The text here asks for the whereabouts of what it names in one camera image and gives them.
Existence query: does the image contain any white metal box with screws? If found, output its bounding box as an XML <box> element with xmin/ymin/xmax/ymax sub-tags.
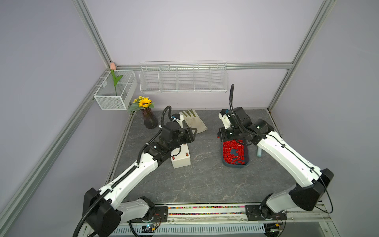
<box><xmin>171</xmin><ymin>144</ymin><xmax>191</xmax><ymax>169</ymax></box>

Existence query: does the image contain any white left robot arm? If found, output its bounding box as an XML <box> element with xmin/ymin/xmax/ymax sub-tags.
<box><xmin>73</xmin><ymin>121</ymin><xmax>197</xmax><ymax>237</ymax></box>

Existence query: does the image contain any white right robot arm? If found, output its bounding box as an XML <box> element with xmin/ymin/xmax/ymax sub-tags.
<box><xmin>217</xmin><ymin>107</ymin><xmax>334</xmax><ymax>220</ymax></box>

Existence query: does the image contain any pile of red sleeves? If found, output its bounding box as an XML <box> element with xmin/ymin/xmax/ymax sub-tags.
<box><xmin>222</xmin><ymin>140</ymin><xmax>246</xmax><ymax>166</ymax></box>

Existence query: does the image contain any dark blue tray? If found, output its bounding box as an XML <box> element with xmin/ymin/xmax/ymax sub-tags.
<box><xmin>221</xmin><ymin>139</ymin><xmax>249</xmax><ymax>168</ymax></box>

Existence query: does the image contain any dark purple glass vase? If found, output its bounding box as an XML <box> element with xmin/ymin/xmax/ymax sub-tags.
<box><xmin>141</xmin><ymin>108</ymin><xmax>159</xmax><ymax>129</ymax></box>

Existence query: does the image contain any white work glove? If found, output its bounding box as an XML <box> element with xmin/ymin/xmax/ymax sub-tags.
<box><xmin>179</xmin><ymin>109</ymin><xmax>207</xmax><ymax>133</ymax></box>

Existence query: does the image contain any light blue garden trowel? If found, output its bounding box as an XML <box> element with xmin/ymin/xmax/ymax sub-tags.
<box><xmin>257</xmin><ymin>147</ymin><xmax>262</xmax><ymax>157</ymax></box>

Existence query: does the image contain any yellow sunflower bouquet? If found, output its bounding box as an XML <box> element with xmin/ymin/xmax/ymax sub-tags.
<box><xmin>127</xmin><ymin>96</ymin><xmax>155</xmax><ymax>113</ymax></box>

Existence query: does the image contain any pink artificial tulip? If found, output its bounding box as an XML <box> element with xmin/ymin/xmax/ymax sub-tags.
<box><xmin>110</xmin><ymin>62</ymin><xmax>123</xmax><ymax>96</ymax></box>

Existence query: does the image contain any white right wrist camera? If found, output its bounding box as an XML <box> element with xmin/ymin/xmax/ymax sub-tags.
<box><xmin>219</xmin><ymin>109</ymin><xmax>231</xmax><ymax>129</ymax></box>

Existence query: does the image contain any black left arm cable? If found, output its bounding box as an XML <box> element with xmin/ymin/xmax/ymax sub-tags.
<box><xmin>136</xmin><ymin>106</ymin><xmax>172</xmax><ymax>164</ymax></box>

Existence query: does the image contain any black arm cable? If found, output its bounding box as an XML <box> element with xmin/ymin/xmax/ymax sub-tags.
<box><xmin>228</xmin><ymin>84</ymin><xmax>255</xmax><ymax>140</ymax></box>
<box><xmin>136</xmin><ymin>106</ymin><xmax>172</xmax><ymax>164</ymax></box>

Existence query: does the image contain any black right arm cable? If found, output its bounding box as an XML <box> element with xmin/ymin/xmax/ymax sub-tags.
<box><xmin>228</xmin><ymin>84</ymin><xmax>255</xmax><ymax>140</ymax></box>

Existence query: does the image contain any long white wire shelf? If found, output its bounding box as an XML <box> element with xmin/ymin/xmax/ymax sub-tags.
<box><xmin>139</xmin><ymin>61</ymin><xmax>229</xmax><ymax>93</ymax></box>

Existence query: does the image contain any small white wire basket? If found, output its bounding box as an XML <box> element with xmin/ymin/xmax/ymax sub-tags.
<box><xmin>94</xmin><ymin>70</ymin><xmax>137</xmax><ymax>111</ymax></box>

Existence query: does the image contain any white vented cable duct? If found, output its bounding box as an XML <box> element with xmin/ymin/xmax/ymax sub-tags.
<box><xmin>109</xmin><ymin>223</ymin><xmax>266</xmax><ymax>236</ymax></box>

